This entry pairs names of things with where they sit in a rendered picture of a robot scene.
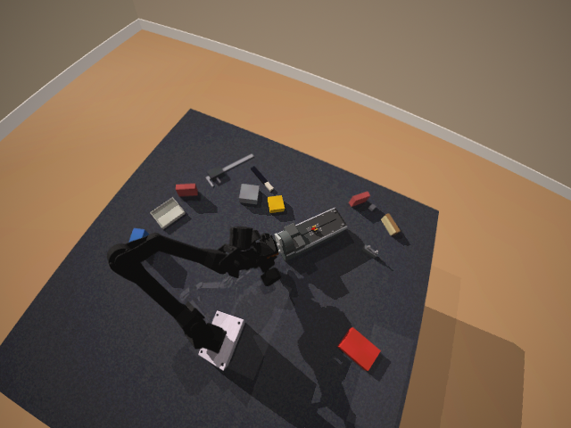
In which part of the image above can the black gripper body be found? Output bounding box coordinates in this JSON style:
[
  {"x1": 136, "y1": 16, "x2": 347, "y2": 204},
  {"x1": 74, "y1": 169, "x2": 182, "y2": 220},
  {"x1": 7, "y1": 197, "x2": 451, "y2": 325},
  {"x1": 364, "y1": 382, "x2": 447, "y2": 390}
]
[{"x1": 249, "y1": 230, "x2": 281, "y2": 286}]

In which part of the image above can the blue cube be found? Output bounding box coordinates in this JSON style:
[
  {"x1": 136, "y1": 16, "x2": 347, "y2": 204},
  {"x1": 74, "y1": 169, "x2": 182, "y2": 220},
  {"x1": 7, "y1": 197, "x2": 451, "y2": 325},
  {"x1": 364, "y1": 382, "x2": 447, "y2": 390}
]
[{"x1": 130, "y1": 228, "x2": 149, "y2": 242}]

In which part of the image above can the yellow cube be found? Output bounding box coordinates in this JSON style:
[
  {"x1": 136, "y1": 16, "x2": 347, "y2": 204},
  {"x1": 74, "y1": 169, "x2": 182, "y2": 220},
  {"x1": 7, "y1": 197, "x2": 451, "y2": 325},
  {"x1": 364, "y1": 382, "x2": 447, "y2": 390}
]
[{"x1": 268, "y1": 195, "x2": 285, "y2": 213}]

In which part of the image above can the red rectangular block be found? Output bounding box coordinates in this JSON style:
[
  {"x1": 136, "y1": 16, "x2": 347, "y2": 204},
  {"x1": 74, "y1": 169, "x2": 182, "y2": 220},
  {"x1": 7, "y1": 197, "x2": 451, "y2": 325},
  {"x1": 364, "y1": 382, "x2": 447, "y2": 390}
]
[
  {"x1": 176, "y1": 184, "x2": 198, "y2": 196},
  {"x1": 349, "y1": 191, "x2": 370, "y2": 207},
  {"x1": 337, "y1": 328, "x2": 380, "y2": 371}
]

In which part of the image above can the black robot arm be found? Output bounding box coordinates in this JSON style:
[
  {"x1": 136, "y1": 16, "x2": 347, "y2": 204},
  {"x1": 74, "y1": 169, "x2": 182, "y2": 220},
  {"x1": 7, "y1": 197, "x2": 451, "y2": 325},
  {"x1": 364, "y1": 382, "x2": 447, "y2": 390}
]
[{"x1": 107, "y1": 226, "x2": 278, "y2": 354}]

